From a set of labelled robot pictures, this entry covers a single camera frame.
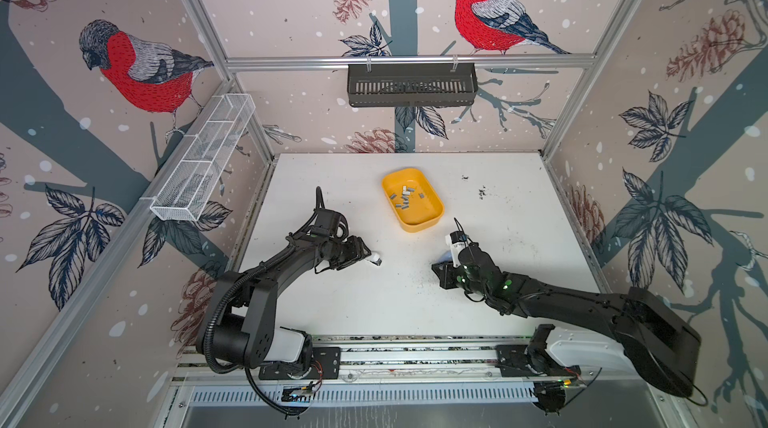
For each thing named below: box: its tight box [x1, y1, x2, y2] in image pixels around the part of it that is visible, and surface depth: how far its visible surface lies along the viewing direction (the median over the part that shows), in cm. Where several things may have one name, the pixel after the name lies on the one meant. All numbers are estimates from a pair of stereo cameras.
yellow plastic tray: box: [382, 168, 445, 233], surface depth 109 cm
